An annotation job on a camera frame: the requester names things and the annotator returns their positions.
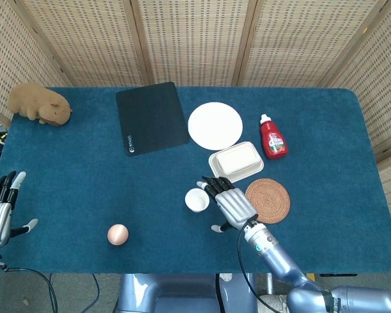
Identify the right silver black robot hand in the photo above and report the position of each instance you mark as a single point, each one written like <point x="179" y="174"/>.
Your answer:
<point x="234" y="205"/>

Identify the white paper cup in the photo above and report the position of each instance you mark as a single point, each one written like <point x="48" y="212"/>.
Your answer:
<point x="195" y="199"/>

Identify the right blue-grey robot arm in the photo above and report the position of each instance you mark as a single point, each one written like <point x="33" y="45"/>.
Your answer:
<point x="280" y="257"/>

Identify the brown woven round coaster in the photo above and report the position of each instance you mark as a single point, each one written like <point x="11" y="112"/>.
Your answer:
<point x="270" y="199"/>

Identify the white takeout food box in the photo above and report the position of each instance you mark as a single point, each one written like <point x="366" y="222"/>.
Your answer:
<point x="236" y="161"/>

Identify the red ketchup bottle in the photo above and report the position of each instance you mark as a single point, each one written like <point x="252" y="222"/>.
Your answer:
<point x="273" y="143"/>

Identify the white round plate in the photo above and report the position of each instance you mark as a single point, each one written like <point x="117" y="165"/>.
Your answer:
<point x="215" y="125"/>

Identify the blue-grey robot torso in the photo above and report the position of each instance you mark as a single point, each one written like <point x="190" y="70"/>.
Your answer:
<point x="182" y="293"/>

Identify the white sneaker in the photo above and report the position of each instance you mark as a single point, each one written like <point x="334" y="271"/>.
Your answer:
<point x="270" y="301"/>

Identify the blue table cloth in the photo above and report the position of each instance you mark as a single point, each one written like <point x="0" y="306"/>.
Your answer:
<point x="117" y="195"/>

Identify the black mouse pad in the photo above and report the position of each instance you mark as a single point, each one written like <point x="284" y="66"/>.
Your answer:
<point x="151" y="119"/>

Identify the pink beige ball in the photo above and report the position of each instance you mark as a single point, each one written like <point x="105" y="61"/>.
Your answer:
<point x="118" y="234"/>

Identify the brown capybara plush toy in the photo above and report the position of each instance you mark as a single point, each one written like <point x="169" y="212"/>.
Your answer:
<point x="36" y="102"/>

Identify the woven bamboo folding screen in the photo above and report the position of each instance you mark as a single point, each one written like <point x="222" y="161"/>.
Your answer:
<point x="198" y="39"/>

